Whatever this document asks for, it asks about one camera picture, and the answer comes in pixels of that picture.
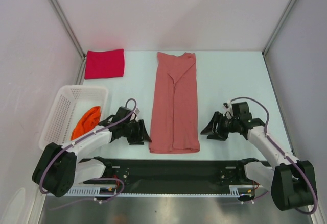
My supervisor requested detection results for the folded red t shirt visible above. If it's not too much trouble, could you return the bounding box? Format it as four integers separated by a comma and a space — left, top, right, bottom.
84, 49, 125, 79

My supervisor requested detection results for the aluminium frame post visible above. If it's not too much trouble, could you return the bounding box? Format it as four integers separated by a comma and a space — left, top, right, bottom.
262, 0, 298, 59
37, 0, 86, 59

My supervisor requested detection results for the orange t shirt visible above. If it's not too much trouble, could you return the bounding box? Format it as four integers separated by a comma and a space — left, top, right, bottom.
71, 106, 101, 141

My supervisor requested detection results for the salmon pink t shirt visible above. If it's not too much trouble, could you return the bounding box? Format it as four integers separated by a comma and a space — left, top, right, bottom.
149, 52, 200, 154

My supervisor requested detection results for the purple cable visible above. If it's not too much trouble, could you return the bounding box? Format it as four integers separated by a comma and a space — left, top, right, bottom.
39, 98, 137, 209
227, 96, 319, 215

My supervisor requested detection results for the left aluminium frame post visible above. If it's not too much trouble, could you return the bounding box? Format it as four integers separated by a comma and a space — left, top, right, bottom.
37, 0, 86, 59

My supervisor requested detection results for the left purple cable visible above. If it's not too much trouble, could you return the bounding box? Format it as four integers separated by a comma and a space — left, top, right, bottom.
39, 98, 137, 209

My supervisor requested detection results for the white plastic basket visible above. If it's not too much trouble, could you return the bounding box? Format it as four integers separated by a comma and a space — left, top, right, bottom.
38, 85, 108, 150

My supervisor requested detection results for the right aluminium frame post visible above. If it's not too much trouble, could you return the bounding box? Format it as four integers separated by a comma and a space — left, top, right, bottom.
262, 0, 298, 59

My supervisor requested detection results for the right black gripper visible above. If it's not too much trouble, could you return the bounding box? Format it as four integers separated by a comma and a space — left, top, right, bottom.
200, 111, 239, 141

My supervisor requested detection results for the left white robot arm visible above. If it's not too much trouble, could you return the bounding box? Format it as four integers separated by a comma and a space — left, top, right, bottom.
32, 107, 151, 197

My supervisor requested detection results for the white slotted cable duct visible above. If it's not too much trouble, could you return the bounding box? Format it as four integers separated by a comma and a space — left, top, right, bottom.
67, 185, 256, 198

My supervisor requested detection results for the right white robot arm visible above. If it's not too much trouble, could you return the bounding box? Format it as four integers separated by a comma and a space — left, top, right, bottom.
201, 97, 318, 215

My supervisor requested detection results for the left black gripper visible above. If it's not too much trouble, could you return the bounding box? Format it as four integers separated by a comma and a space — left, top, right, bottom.
122, 119, 151, 145

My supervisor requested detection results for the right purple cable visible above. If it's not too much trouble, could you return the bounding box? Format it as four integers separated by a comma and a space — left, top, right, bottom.
227, 96, 319, 215

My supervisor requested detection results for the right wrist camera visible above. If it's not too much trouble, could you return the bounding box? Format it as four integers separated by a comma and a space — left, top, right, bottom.
223, 101, 233, 119

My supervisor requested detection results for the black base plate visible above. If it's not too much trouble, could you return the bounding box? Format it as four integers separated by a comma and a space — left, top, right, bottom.
85, 159, 259, 195

